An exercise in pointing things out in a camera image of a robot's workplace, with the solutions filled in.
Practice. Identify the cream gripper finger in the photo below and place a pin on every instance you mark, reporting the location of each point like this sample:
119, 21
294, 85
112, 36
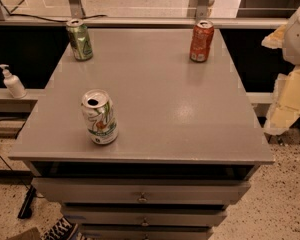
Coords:
285, 108
275, 39

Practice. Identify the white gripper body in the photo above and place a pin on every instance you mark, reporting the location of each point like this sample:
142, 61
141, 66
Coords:
298, 39

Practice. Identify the red coke can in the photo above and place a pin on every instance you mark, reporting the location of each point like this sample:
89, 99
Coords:
202, 37

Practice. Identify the white 7up can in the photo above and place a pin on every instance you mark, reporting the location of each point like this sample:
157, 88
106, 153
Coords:
99, 116

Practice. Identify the green soda can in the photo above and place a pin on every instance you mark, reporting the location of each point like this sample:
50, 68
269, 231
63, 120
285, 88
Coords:
79, 39

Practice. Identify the grey drawer cabinet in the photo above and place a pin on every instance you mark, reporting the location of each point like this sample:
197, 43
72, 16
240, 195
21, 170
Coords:
188, 138

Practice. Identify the top drawer metal knob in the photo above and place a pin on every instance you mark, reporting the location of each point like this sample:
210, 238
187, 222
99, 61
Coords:
142, 198

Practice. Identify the drawer metal knob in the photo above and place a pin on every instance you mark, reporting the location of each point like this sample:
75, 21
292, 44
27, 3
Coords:
144, 223
142, 198

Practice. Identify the black white sneaker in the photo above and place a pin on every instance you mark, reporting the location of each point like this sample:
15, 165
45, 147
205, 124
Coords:
62, 230

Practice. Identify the white pump soap bottle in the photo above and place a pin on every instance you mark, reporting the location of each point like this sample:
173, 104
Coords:
12, 82

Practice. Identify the black power strip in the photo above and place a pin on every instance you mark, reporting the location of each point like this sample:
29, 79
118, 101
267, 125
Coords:
25, 210

